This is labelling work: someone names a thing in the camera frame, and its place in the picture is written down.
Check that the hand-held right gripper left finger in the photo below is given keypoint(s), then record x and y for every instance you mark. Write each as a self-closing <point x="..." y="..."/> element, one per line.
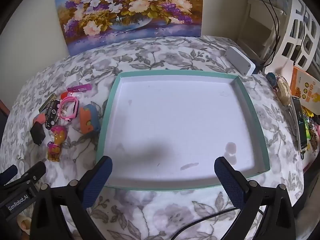
<point x="98" y="182"/>

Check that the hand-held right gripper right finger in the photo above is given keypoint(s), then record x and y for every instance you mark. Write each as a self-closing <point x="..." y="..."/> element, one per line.
<point x="228" y="182"/>

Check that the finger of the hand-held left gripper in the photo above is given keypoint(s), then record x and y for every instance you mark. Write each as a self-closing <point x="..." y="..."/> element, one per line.
<point x="33" y="174"/>
<point x="8" y="172"/>

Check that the black toy car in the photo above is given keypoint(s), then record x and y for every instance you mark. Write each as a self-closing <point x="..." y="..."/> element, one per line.
<point x="52" y="113"/>

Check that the pink toy watch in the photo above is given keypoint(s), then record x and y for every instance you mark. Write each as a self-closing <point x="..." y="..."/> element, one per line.
<point x="65" y="113"/>

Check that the gold patterned lighter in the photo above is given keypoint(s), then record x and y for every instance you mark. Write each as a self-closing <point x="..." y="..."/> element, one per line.
<point x="48" y="100"/>

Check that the teal tray with white inside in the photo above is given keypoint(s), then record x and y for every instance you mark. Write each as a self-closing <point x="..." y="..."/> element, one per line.
<point x="175" y="125"/>

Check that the pink purple marker pen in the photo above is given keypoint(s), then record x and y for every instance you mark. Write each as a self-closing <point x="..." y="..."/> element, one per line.
<point x="80" y="88"/>

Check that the person's left hand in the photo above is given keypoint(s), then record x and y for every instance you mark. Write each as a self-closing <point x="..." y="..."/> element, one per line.
<point x="23" y="224"/>

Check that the small black block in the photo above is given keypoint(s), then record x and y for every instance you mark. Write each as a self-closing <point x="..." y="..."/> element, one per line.
<point x="37" y="135"/>

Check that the pink puppy toy figure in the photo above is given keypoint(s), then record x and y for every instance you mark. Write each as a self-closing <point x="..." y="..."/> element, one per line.
<point x="57" y="140"/>

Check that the brown wooden furniture edge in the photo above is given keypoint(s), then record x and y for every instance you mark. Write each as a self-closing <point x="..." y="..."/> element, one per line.
<point x="3" y="115"/>

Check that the smartphone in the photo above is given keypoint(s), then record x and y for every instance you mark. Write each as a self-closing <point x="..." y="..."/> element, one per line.
<point x="300" y="122"/>

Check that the pile of colourful trinkets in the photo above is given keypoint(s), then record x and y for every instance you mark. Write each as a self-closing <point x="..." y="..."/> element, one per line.
<point x="312" y="127"/>

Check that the small blue round tin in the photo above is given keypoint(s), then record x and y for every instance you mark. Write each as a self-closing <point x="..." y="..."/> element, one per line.
<point x="271" y="78"/>

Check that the orange book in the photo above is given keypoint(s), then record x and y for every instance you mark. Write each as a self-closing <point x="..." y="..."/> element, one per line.
<point x="303" y="85"/>

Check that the white rectangular device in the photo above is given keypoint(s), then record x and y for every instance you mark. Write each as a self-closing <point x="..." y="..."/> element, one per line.
<point x="238" y="58"/>

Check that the floral printed blanket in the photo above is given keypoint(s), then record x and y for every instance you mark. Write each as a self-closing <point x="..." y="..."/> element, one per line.
<point x="162" y="52"/>

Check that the white shelf unit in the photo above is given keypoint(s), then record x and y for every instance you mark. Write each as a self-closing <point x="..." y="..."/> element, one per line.
<point x="257" y="17"/>

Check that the white lattice basket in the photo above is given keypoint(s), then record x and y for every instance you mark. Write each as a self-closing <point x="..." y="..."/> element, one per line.
<point x="287" y="25"/>

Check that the flower painting canvas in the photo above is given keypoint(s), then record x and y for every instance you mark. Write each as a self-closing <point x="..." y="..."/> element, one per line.
<point x="125" y="10"/>

